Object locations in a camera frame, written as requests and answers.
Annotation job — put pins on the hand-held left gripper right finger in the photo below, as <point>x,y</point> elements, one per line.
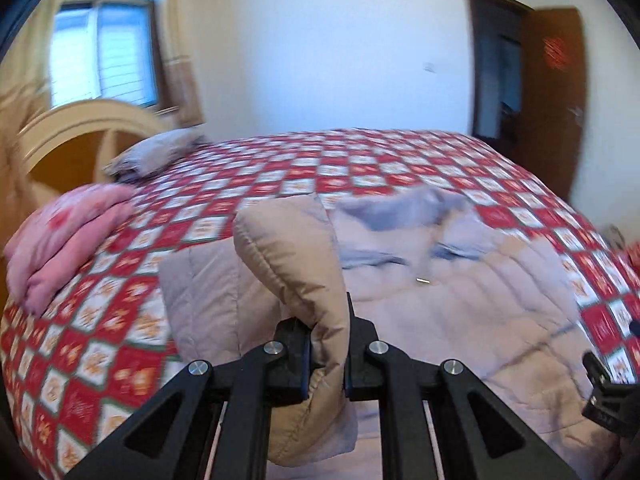
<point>361,366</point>

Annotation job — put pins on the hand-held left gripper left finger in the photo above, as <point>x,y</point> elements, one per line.
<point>292,366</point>

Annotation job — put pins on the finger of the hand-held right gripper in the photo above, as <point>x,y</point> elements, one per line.
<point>602,400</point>

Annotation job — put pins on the beige quilted down jacket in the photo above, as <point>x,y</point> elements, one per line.
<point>500,300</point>

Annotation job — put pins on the red checked bear-print blanket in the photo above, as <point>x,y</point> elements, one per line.
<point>100,360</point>

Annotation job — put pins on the grey pillow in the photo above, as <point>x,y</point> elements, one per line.
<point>155,152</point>

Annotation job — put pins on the pink folded cloth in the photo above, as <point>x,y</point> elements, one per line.
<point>65,240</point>

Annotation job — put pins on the brown wooden door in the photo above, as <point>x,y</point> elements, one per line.
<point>550,125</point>

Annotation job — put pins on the cream wooden headboard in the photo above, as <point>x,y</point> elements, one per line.
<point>90,120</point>

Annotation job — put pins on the dark doorway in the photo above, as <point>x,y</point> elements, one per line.
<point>495,70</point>

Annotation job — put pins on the beige curtain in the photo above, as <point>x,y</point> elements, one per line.
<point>180,60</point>

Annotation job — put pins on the red door decoration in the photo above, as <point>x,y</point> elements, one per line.
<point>557,52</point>

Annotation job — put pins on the window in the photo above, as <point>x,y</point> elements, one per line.
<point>105,45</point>

